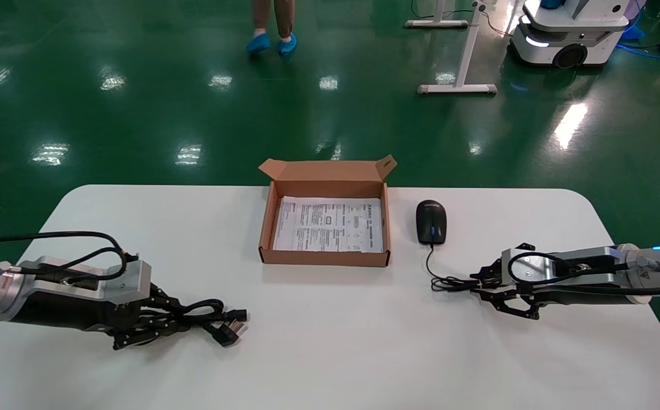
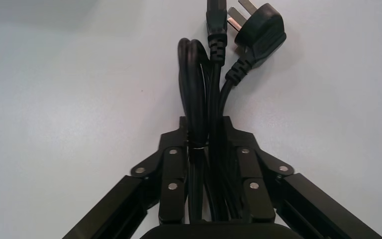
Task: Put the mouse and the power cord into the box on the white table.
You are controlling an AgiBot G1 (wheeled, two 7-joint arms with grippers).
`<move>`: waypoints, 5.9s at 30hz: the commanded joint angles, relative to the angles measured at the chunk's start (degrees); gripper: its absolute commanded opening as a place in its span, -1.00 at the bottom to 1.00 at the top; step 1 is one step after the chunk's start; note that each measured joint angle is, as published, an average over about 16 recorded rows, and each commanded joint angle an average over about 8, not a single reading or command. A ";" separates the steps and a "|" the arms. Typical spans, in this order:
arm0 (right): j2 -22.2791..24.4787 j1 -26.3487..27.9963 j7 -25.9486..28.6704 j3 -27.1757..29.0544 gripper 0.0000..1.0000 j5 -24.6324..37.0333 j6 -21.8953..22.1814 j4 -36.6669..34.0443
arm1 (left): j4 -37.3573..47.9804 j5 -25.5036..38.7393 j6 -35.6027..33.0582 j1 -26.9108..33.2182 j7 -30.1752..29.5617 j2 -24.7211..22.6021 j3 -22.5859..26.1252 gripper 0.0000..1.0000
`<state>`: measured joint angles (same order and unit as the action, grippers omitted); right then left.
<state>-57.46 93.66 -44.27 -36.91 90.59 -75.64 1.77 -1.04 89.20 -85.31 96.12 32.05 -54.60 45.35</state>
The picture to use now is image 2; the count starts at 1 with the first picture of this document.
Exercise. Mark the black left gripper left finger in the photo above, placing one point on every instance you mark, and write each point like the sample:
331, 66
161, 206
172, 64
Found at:
173, 171

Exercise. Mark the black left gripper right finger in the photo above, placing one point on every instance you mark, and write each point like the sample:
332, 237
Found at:
253, 171

